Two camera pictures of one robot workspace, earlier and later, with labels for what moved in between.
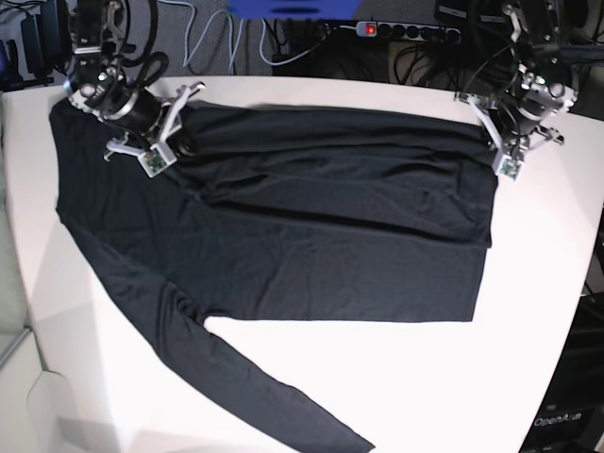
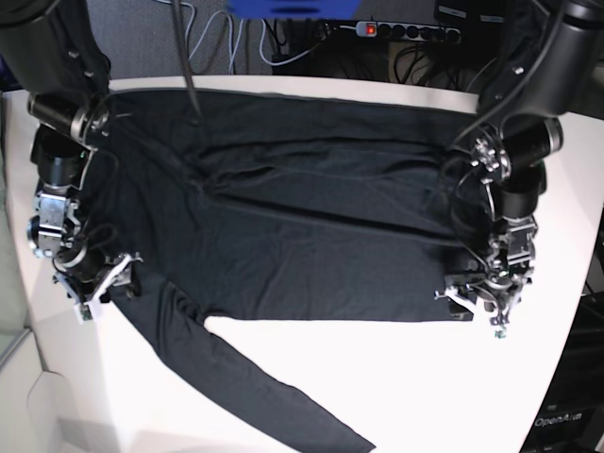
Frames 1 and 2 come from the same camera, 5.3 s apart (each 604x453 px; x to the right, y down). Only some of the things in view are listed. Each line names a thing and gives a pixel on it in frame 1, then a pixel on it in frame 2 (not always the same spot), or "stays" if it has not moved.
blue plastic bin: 294,9 stays
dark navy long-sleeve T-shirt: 282,213 stays
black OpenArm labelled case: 570,417 stays
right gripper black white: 512,125 → 499,295
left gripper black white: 148,124 → 115,270
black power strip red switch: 408,31 stays
